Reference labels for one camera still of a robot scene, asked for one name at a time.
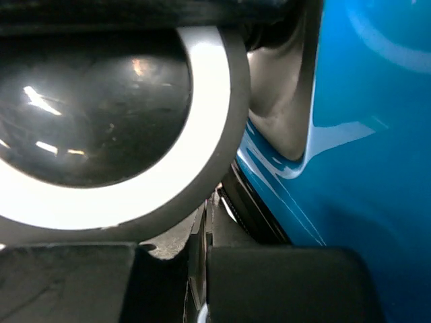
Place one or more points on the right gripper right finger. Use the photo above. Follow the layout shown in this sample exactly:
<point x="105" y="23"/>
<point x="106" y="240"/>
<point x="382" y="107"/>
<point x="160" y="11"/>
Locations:
<point x="251" y="282"/>

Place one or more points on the blue kids suitcase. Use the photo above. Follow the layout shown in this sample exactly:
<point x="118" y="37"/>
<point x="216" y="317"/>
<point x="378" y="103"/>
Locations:
<point x="308" y="120"/>

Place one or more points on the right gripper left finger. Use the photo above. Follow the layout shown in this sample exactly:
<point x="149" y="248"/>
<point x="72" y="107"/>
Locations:
<point x="158" y="280"/>

